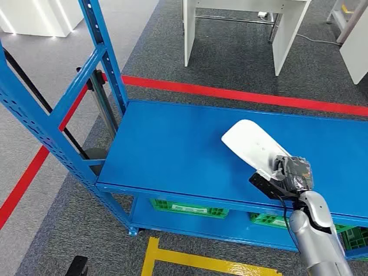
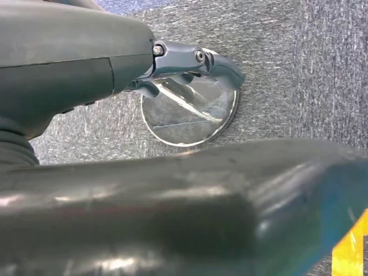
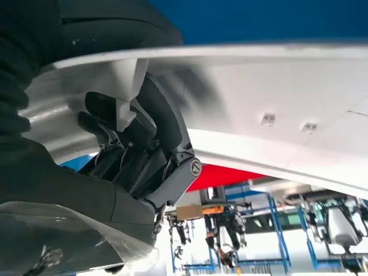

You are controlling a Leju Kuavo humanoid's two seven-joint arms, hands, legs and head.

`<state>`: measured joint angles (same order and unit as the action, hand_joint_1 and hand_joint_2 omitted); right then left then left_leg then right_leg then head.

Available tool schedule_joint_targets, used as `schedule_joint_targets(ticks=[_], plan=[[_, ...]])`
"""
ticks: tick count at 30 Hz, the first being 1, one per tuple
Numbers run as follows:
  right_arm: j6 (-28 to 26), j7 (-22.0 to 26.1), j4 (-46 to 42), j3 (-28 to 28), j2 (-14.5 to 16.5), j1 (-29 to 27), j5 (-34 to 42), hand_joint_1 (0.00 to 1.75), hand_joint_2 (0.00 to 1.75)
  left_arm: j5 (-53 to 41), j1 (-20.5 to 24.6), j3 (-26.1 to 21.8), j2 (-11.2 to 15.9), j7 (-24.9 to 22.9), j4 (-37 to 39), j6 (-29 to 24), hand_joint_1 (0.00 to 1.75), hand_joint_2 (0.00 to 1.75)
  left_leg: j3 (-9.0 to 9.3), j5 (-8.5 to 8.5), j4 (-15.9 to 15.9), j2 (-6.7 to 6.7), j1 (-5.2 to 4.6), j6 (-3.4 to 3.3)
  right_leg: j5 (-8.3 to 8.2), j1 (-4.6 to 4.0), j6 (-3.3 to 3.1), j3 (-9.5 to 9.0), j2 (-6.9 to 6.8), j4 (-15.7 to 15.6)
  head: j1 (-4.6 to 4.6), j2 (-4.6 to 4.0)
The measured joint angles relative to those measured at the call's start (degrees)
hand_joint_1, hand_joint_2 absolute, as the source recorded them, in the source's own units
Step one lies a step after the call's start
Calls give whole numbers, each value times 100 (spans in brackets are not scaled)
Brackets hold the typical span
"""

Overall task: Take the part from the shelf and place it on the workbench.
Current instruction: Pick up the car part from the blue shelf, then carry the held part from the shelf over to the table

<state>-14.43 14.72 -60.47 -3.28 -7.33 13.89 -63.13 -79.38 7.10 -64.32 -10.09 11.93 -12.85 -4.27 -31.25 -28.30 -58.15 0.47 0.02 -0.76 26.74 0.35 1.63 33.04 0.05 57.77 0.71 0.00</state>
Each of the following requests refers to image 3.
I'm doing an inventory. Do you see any brown cardboard box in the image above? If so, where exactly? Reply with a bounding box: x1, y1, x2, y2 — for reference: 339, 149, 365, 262
176, 205, 204, 221

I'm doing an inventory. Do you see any red floor tape line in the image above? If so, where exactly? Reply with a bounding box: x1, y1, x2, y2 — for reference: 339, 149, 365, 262
186, 163, 266, 193

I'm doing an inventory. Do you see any black humanoid robot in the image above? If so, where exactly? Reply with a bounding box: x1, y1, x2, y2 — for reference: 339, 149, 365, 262
205, 212, 248, 268

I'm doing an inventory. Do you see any blue metal gantry frame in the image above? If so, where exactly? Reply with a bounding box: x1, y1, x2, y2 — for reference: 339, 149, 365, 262
169, 182, 368, 275

